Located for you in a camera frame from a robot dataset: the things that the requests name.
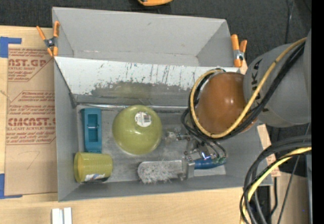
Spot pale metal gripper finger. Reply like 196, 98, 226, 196
181, 158, 196, 182
166, 131, 190, 143

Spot green bowl with sticker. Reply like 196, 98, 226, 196
111, 104, 163, 156

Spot yellow plastic cup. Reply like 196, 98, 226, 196
73, 151, 113, 184

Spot teal rectangular plastic box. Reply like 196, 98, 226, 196
80, 108, 103, 154

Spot grey metal bin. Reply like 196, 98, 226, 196
52, 7, 274, 202

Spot brown cardboard board, red print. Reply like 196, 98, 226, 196
0, 25, 59, 200

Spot blue-handled brush, grey bristles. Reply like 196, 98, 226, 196
137, 157, 227, 185

